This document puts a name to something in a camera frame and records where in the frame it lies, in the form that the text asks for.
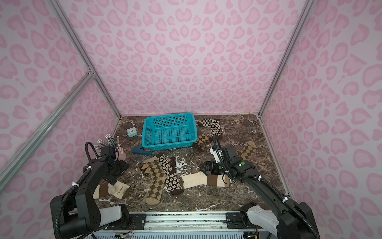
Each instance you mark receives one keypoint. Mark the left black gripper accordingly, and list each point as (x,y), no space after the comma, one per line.
(118,169)

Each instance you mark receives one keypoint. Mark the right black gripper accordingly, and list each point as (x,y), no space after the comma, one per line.
(211,167)

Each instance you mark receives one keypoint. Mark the cream brown striped sock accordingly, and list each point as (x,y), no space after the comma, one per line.
(118,190)
(197,179)

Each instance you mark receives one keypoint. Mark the dark brown argyle sock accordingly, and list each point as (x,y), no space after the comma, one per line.
(202,142)

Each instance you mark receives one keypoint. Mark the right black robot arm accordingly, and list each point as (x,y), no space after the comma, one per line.
(287,219)

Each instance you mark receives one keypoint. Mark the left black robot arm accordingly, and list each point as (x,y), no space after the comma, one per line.
(75,213)

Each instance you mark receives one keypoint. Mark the pink pencil cup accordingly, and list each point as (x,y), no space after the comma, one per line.
(121,154)

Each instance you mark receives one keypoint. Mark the tan argyle sock right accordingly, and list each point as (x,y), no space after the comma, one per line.
(248,151)

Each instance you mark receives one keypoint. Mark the tan argyle sock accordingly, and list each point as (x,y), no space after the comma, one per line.
(153,168)
(248,151)

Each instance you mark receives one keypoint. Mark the bundle of pencils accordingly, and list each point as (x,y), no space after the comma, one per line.
(108,141)

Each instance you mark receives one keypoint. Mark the daisy sock at back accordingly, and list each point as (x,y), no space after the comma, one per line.
(213,124)

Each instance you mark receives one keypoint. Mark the daisy sock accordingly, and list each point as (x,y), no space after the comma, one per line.
(213,124)
(168,164)

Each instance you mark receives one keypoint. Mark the tan argyle sock left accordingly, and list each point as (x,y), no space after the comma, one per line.
(153,168)

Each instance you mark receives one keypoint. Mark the small teal clock cube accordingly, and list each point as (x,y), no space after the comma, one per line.
(132,132)

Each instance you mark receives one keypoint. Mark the daisy sock in middle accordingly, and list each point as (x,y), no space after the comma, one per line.
(168,164)

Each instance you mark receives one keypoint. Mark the teal plastic basket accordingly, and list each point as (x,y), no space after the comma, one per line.
(169,131)

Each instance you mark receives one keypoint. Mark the aluminium front rail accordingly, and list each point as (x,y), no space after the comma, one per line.
(191,225)

